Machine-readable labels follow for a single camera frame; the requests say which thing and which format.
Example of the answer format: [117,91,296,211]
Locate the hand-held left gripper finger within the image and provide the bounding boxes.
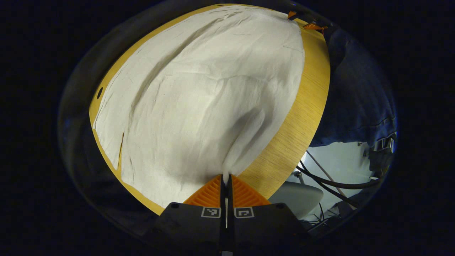
[227,174,310,251]
[152,174,227,251]

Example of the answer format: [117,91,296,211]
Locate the white jeans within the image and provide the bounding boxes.
[93,5,305,208]

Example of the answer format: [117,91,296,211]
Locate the grey chair seat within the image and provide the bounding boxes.
[268,181,324,219]

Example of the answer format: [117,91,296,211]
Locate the person's dark blue clothing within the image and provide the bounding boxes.
[309,27,398,148]

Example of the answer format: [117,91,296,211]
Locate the thin black cable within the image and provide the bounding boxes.
[299,160,360,209]

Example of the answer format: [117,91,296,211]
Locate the thin white cable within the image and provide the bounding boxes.
[306,150,357,207]

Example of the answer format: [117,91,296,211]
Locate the thick black cable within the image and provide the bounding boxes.
[296,165,381,190]

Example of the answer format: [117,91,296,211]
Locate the dark strap with buckle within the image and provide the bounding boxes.
[368,133,397,176]

